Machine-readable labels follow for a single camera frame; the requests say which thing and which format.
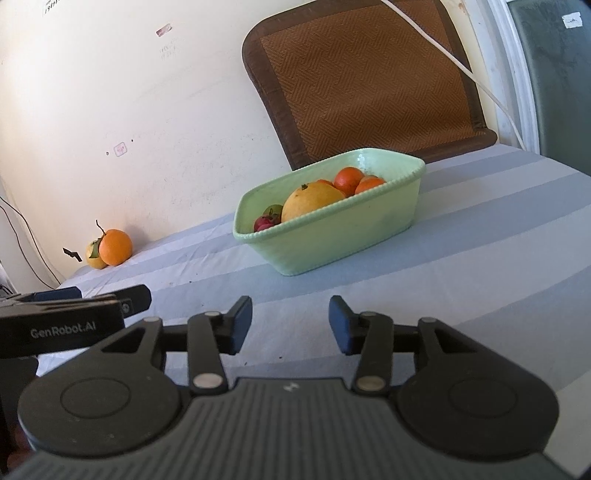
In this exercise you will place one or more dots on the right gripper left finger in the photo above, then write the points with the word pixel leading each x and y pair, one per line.
pixel 134 360

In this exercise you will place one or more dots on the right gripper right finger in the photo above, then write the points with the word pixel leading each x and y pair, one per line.
pixel 375 338

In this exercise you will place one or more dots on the orange mandarin front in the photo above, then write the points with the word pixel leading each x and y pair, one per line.
pixel 348 179

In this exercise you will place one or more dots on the orange mandarin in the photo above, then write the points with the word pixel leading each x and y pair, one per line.
pixel 348 179
pixel 368 183

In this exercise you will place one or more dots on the yellow citrus with leaf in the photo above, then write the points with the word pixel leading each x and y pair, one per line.
pixel 93 255

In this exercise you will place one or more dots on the orange with stem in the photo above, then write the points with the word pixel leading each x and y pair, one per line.
pixel 115 246

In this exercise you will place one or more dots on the light green plastic basin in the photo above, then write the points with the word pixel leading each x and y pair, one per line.
pixel 338 230

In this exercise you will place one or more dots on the green lime behind pile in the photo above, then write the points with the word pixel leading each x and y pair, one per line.
pixel 273 211

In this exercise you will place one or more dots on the large yellow grapefruit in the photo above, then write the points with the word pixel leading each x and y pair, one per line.
pixel 310 197

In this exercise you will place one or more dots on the orange mandarin right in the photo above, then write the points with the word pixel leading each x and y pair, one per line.
pixel 368 183

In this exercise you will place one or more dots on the striped blue tablecloth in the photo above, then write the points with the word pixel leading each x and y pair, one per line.
pixel 500 250

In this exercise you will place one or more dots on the white window frame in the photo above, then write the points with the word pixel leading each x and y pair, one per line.
pixel 514 72

